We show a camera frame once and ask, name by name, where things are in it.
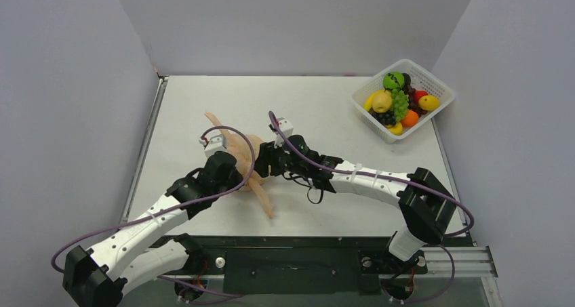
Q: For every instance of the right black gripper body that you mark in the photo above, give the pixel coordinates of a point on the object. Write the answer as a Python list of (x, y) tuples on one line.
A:
[(264, 159)]

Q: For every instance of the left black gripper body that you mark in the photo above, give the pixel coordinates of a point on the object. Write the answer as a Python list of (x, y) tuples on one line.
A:
[(234, 181)]

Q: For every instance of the orange translucent plastic bag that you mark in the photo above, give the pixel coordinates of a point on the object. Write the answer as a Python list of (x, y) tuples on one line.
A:
[(244, 149)]

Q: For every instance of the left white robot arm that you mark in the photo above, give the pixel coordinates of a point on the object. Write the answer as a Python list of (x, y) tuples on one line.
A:
[(102, 274)]

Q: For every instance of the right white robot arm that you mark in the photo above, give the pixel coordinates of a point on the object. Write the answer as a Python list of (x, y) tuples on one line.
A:
[(425, 203)]

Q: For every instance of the orange fake orange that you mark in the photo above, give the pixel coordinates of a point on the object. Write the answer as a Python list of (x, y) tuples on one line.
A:
[(411, 118)]

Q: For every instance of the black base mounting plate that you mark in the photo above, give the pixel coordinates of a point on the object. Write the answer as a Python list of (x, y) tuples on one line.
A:
[(296, 265)]

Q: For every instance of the yellow banana in basket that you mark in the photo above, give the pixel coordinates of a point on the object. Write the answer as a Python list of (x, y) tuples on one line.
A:
[(367, 105)]

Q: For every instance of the dark blue grape bunch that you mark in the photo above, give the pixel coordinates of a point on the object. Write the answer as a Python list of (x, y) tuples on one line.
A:
[(387, 119)]

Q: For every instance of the yellow pear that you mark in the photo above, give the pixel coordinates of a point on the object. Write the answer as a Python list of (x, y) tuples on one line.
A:
[(381, 102)]

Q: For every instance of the small yellow fruit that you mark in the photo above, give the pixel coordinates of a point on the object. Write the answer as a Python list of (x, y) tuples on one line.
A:
[(397, 129)]

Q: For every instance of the green grape bunch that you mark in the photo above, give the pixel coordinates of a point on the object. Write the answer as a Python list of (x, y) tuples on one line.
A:
[(400, 104)]

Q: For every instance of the green ball with black line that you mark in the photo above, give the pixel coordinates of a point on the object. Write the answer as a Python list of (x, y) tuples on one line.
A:
[(393, 80)]

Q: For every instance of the dark red grape bunch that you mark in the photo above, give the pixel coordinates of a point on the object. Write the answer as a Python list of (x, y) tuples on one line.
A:
[(412, 97)]

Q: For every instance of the small red fruit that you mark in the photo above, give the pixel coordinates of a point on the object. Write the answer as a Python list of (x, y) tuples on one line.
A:
[(418, 94)]

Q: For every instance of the yellow lemon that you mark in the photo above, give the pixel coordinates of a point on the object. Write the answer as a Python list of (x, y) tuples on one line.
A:
[(429, 103)]

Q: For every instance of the white plastic basket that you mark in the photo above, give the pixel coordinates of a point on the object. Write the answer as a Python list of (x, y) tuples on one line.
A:
[(421, 78)]

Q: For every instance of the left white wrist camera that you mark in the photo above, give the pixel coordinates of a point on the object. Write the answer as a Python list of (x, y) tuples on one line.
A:
[(213, 145)]

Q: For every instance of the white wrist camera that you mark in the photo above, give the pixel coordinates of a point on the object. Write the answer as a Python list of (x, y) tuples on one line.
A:
[(213, 145), (282, 128)]

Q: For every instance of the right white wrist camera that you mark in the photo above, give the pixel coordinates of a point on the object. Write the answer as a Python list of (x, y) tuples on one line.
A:
[(282, 128)]

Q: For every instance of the aluminium rail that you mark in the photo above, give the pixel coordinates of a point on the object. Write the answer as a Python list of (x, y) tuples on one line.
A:
[(469, 262)]

